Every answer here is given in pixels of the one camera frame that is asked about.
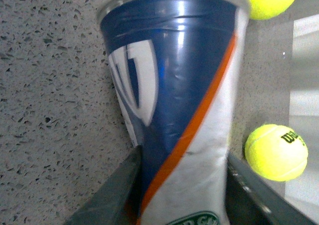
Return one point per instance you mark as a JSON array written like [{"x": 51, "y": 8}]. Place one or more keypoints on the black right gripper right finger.
[{"x": 250, "y": 201}]

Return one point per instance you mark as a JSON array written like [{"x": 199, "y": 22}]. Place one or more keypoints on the white pleated curtain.
[{"x": 303, "y": 192}]

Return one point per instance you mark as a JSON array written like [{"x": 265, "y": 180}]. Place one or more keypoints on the Wilson 3 tennis ball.
[{"x": 276, "y": 152}]

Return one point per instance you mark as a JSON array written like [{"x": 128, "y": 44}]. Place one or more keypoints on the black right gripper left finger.
[{"x": 117, "y": 201}]

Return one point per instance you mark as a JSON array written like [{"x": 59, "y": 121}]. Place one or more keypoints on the Wilson tennis ball can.
[{"x": 175, "y": 67}]

